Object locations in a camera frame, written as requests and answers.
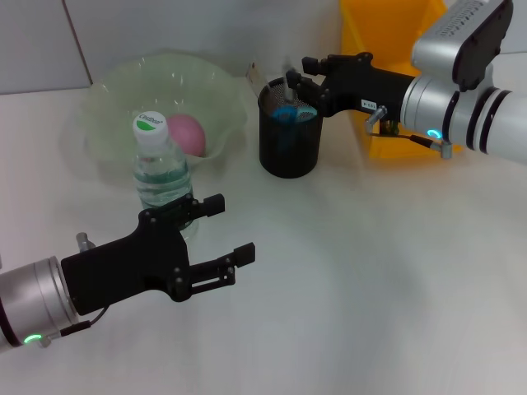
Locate transparent plastic ruler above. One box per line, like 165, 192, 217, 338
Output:
246, 60, 275, 109

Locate grey grip ballpoint pen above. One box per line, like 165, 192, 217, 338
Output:
281, 57, 298, 109

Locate blue scissors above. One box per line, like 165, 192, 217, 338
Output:
271, 104, 319, 125

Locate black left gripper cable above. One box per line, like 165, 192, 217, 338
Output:
59, 304, 110, 337

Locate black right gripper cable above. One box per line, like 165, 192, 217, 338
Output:
366, 131, 445, 150

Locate black mesh pen holder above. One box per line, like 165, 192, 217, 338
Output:
257, 76, 328, 179

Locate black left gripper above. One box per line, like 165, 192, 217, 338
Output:
60, 193, 258, 317

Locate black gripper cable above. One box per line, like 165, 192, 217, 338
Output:
366, 131, 445, 150
59, 304, 110, 337

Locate pink toy peach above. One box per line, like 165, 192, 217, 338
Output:
166, 114, 207, 158

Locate silver right wrist connector post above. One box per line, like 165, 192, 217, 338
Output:
366, 105, 389, 128

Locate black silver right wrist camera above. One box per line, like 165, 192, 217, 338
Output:
411, 0, 515, 93

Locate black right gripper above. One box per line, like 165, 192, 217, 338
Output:
285, 51, 419, 119

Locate translucent green fruit plate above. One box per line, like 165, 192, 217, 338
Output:
61, 51, 249, 180

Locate yellow plastic bin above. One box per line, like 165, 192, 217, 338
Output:
338, 0, 464, 160

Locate clear green-label water bottle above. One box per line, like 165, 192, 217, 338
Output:
132, 110, 200, 242

